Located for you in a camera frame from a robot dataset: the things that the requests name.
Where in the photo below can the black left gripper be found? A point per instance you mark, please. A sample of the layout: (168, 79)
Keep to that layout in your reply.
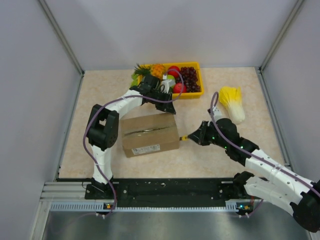
(167, 107)

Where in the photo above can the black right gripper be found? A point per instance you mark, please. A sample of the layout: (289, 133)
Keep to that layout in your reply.
(199, 135)

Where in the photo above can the yellow utility knife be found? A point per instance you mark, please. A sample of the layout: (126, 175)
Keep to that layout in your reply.
(183, 138)

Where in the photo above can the brown cardboard express box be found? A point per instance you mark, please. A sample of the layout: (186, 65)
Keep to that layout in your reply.
(149, 134)

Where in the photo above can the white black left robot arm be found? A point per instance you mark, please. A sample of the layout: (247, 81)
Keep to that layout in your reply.
(102, 128)

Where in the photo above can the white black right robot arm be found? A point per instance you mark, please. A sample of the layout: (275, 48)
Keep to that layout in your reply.
(298, 196)

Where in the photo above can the red apple front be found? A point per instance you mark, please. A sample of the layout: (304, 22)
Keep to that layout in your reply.
(179, 88)

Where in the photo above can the red apple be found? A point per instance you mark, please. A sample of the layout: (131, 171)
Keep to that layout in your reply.
(179, 88)
(173, 71)

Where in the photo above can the light green apple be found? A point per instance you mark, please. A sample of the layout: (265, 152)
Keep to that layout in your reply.
(171, 80)

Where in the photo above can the red apple rear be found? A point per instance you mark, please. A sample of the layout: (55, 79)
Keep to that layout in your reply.
(173, 71)

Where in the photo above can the purple grape bunch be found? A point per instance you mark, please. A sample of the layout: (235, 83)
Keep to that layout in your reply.
(190, 79)

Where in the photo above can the pineapple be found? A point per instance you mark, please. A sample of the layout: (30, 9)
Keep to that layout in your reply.
(156, 70)

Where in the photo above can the green white leek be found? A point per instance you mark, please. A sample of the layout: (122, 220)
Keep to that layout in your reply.
(134, 78)

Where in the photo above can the yellow plastic fruit tray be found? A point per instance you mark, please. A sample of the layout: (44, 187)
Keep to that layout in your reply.
(190, 95)

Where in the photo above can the yellow napa cabbage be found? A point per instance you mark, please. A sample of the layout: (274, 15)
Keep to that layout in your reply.
(231, 99)

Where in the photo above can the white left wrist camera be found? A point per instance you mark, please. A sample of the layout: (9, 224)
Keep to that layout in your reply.
(164, 86)

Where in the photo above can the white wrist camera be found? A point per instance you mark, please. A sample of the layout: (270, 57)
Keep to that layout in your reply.
(164, 86)
(217, 114)

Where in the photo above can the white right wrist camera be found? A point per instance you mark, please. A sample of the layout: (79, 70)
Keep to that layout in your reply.
(217, 114)

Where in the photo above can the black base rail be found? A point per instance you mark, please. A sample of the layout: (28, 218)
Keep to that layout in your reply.
(167, 192)

